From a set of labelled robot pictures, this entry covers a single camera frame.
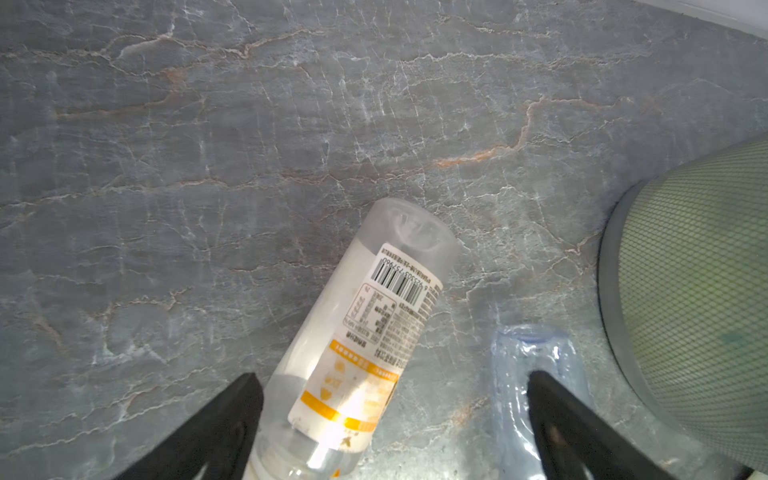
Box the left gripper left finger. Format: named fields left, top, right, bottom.
left=117, top=373, right=264, bottom=479

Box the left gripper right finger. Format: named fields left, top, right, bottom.
left=527, top=371, right=672, bottom=480

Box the bin with green bag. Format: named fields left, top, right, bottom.
left=597, top=136, right=767, bottom=472

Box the purple label clear bottle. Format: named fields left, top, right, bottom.
left=491, top=324, right=594, bottom=479

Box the white cap orange label bottle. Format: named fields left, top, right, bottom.
left=245, top=198, right=458, bottom=479

